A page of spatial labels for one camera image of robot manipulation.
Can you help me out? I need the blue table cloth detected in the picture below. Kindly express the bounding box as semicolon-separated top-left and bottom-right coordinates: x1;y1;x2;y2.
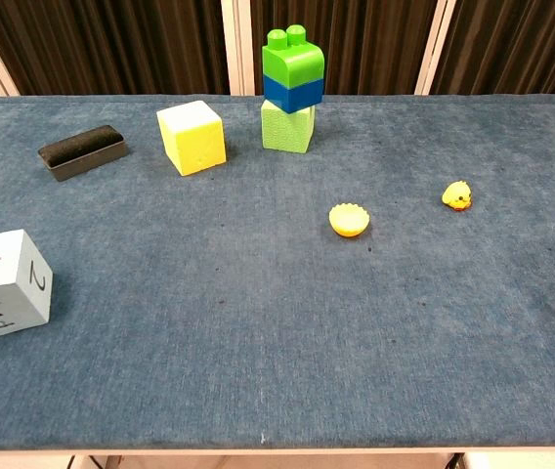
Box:
0;93;555;451

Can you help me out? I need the dark pleated curtain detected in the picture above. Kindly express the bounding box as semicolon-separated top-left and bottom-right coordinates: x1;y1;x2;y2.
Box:
0;0;555;105

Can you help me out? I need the green rounded building brick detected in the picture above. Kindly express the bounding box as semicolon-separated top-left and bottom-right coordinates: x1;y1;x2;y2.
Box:
261;23;326;91

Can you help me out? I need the yellow eggshell cup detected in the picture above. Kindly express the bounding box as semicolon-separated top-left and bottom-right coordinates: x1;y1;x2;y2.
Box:
328;202;371;239

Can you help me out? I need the black board eraser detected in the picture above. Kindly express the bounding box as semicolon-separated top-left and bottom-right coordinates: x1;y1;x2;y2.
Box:
37;124;130;183

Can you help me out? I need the yellow foam cube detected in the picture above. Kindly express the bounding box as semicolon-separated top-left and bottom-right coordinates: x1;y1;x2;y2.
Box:
155;100;228;177

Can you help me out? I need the light blue numbered cube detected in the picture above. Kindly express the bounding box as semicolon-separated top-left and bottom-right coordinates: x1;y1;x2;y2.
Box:
0;229;55;344

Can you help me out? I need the yellow toy chick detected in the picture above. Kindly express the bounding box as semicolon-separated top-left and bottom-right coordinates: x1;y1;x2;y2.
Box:
441;180;474;213

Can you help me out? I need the light green foam cube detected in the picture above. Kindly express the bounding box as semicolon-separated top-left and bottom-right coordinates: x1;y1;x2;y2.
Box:
260;99;317;154

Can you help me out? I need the blue building brick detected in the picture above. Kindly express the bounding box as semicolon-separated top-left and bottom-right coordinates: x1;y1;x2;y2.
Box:
263;74;325;115

